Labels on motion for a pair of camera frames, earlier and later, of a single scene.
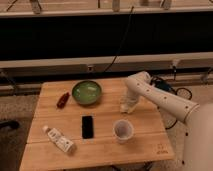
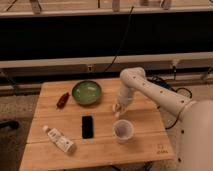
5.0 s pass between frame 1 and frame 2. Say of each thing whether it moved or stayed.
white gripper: moved
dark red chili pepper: stayed
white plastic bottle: stayed
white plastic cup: stayed
